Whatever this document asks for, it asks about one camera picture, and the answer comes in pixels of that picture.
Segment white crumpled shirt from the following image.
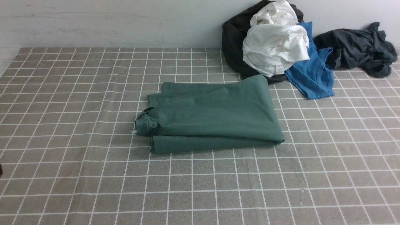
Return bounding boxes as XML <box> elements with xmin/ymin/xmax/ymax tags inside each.
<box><xmin>242</xmin><ymin>0</ymin><xmax>310</xmax><ymax>77</ymax></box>

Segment grey checkered tablecloth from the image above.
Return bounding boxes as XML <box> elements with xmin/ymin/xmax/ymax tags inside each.
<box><xmin>0</xmin><ymin>47</ymin><xmax>400</xmax><ymax>225</ymax></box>

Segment dark grey crumpled shirt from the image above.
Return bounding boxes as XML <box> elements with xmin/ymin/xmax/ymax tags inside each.
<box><xmin>313</xmin><ymin>22</ymin><xmax>398</xmax><ymax>78</ymax></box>

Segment black garment under pile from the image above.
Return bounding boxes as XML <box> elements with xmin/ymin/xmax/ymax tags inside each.
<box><xmin>221</xmin><ymin>0</ymin><xmax>304</xmax><ymax>84</ymax></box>

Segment green long sleeve shirt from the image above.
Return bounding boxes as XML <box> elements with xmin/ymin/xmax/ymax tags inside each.
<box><xmin>132</xmin><ymin>75</ymin><xmax>285</xmax><ymax>154</ymax></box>

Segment blue shirt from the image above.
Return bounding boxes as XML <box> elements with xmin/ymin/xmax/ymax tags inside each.
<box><xmin>285</xmin><ymin>21</ymin><xmax>334</xmax><ymax>99</ymax></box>

